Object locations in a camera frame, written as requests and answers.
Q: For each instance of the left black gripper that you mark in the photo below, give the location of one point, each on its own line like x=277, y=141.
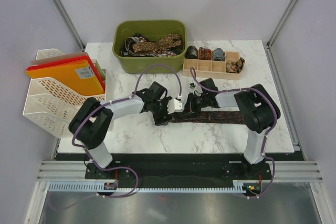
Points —
x=159, y=119

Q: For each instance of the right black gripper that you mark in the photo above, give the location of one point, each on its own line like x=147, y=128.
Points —
x=190, y=106

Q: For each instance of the dark paisley tie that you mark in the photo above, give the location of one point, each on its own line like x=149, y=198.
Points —
x=215, y=117

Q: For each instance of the gold floral tie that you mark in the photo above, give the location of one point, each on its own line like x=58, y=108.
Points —
x=235, y=66

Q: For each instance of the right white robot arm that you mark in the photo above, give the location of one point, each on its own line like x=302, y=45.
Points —
x=258, y=110

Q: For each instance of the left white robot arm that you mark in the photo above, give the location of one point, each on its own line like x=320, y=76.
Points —
x=93, y=119

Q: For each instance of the pile of ties in bin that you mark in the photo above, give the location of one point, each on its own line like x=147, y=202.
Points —
x=126, y=50

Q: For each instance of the wooden divided tray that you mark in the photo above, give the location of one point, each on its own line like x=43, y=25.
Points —
x=211, y=69

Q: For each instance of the red rolled tie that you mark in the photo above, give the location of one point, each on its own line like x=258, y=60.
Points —
x=204, y=54

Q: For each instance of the black rolled tie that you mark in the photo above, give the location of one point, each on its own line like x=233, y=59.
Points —
x=191, y=53

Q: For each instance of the blue grey rolled tie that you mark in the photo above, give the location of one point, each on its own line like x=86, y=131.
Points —
x=218, y=55

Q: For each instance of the green plastic bin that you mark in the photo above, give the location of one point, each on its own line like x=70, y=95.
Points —
x=152, y=30

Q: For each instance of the brown patterned tie in bin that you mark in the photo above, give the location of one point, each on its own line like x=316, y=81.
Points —
x=141, y=44

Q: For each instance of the orange folder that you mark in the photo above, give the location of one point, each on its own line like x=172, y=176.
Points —
x=79, y=76

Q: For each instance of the red folder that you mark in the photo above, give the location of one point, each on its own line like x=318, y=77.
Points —
x=66, y=59

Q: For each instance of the white plastic file rack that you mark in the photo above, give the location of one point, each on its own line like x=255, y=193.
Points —
x=51, y=104

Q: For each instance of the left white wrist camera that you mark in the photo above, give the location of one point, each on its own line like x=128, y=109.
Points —
x=174, y=105

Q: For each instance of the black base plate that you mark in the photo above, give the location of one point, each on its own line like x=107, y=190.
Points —
x=183, y=170

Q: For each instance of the white slotted cable duct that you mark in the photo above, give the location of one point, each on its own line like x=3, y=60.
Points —
x=103, y=187

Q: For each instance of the aluminium rail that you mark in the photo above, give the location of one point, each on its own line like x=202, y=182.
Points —
x=62, y=171

